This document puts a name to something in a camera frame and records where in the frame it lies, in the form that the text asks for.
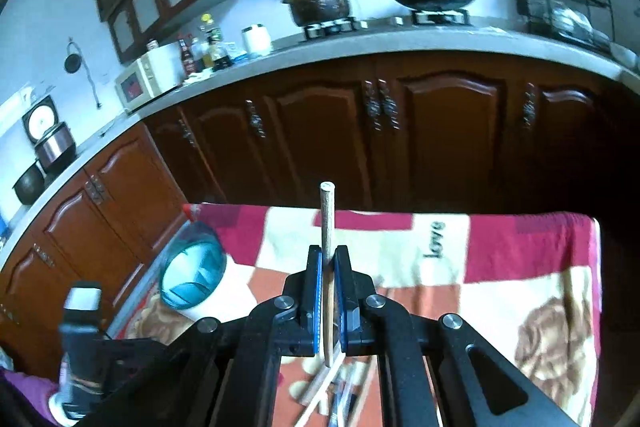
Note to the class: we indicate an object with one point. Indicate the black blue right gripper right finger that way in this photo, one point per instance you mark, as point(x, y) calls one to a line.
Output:
point(381, 328)

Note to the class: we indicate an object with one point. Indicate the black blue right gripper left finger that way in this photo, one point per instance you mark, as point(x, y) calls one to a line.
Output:
point(284, 326)

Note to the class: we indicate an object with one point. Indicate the light wooden chopstick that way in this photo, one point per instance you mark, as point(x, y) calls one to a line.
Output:
point(327, 209)

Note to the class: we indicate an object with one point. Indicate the pink sleeved forearm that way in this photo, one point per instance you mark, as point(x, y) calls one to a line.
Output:
point(36, 391)

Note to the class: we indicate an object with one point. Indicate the brown lower kitchen cabinets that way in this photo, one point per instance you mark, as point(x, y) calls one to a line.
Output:
point(474, 132)

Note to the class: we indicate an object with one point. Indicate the wooden chopstick on table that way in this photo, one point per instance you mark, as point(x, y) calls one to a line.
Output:
point(317, 388)

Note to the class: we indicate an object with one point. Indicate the white utensil holder cup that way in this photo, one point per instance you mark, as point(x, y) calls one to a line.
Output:
point(199, 279)

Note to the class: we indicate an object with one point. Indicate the checkered red cream tablecloth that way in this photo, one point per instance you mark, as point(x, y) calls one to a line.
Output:
point(530, 285)

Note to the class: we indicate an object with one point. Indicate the dark metal bowl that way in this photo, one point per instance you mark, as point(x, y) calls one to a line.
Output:
point(30, 185)

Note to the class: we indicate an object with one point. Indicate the silver rice cooker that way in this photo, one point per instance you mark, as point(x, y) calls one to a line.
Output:
point(54, 145)

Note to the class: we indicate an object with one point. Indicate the yellow cap oil bottle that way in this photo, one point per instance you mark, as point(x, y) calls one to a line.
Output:
point(216, 49)

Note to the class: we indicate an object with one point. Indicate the dark sauce bottle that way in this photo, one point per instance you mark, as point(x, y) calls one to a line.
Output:
point(187, 58)

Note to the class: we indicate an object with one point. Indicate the white microwave oven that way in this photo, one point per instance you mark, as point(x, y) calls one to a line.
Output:
point(153, 74)

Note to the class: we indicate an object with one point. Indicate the grey stone countertop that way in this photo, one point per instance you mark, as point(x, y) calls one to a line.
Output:
point(387, 40)

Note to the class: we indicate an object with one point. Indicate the gas stove burner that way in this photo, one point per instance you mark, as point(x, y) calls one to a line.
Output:
point(415, 19)

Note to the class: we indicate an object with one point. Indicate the dark cooking pot with lid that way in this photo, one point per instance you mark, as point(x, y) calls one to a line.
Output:
point(315, 12)

